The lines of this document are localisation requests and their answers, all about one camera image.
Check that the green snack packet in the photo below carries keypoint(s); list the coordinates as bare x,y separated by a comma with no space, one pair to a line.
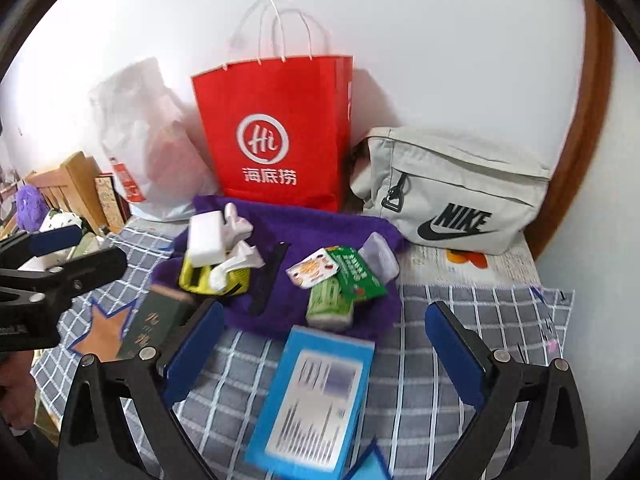
360,275

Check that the grey checked star tablecloth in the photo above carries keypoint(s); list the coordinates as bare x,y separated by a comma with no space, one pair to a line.
400,410

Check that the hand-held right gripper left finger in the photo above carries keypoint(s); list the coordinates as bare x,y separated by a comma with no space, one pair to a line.
197,355

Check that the green blanket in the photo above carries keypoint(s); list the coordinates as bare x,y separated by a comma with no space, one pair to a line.
90,245

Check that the fruit print table cover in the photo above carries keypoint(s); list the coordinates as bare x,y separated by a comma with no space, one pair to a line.
435,265

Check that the wooden headboard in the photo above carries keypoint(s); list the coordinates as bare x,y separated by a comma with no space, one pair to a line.
75,180

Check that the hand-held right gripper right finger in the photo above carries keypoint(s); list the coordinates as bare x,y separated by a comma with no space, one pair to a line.
452,357

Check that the purple plush toy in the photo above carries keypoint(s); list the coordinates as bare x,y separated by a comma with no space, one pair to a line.
30,205

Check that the patterned book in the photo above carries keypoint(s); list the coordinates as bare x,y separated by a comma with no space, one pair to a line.
107,200

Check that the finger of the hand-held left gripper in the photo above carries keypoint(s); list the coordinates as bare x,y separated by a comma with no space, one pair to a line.
75,272
55,241

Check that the small white soft item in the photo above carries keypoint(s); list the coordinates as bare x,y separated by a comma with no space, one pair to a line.
232,220

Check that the purple towel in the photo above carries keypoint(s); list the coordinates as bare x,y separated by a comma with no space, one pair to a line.
295,230

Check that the pale green pack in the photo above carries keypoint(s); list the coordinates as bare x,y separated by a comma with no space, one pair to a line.
327,307

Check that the grey waist bag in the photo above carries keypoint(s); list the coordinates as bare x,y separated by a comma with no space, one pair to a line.
450,175

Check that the white plastic shopping bag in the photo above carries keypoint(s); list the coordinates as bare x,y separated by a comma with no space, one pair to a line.
145,125

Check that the yellow black pouch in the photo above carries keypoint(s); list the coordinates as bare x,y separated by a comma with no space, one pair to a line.
192,277

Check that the white polka dot pillow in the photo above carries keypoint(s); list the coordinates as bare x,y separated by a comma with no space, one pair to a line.
60,220

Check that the dark green tea tin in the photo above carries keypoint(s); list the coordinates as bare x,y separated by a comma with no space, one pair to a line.
147,325

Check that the white orange snack packet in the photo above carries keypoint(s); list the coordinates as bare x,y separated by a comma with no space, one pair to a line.
312,270

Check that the brown wooden door frame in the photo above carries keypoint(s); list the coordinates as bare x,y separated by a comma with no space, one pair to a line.
595,110

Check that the blue tissue pack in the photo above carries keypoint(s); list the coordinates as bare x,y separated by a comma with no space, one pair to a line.
310,400

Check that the red paper bag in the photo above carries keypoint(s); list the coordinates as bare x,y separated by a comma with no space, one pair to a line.
270,110

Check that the person's left hand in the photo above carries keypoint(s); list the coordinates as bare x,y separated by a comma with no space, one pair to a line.
17,390

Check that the white sponge block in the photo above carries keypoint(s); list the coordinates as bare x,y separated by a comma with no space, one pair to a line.
205,237

